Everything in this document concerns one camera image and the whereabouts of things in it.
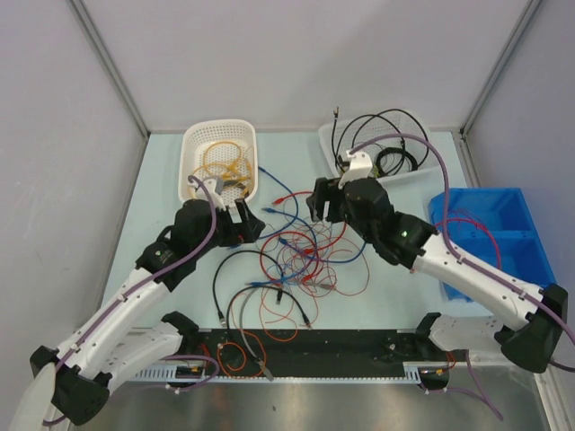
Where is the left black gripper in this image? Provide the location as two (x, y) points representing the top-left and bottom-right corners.
(192, 198), (263, 258)

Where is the thin yellow fiber cable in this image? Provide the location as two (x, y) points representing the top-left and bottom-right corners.
(188, 140), (258, 198)

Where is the black ethernet cable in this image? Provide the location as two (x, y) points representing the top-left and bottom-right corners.
(334, 114), (408, 158)

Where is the black thick round cable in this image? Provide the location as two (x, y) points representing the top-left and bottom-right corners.
(330, 106), (431, 174)

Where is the short red patch cable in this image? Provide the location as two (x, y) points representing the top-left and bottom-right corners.
(435, 217), (503, 270)

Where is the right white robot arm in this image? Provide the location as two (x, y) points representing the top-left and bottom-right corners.
(306, 178), (570, 374)

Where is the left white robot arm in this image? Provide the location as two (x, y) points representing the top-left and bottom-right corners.
(30, 198), (265, 427)

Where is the left white perforated basket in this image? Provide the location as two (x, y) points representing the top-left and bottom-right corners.
(177, 119), (259, 205)

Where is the white perforated basket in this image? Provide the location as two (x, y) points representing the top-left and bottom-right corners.
(318, 108), (439, 184)
(177, 119), (259, 205)

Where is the right white perforated basket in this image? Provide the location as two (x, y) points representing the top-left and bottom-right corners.
(318, 108), (439, 184)

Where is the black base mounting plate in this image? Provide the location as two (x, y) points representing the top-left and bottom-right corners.
(176, 330), (464, 378)

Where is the blue plastic divided bin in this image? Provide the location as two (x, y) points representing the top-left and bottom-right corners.
(428, 188), (555, 288)

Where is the red ethernet cable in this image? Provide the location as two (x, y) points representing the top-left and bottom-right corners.
(259, 195), (318, 266)

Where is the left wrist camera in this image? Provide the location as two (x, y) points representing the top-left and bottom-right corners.
(196, 176), (226, 210)

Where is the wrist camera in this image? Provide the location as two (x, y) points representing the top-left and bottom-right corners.
(338, 150), (373, 189)
(196, 176), (226, 210)

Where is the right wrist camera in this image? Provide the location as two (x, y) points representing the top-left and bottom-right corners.
(338, 150), (373, 189)

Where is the thin orange wire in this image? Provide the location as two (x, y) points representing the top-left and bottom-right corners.
(217, 286), (333, 374)

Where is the black coiled cable in basket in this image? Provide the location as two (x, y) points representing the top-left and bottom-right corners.
(375, 145), (419, 177)

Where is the thin magenta wire in bin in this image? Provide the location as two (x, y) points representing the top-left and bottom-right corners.
(444, 206), (484, 234)

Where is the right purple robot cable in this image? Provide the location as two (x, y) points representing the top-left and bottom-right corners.
(349, 133), (575, 421)

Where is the white slotted cable duct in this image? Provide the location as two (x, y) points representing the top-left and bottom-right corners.
(129, 365), (421, 384)

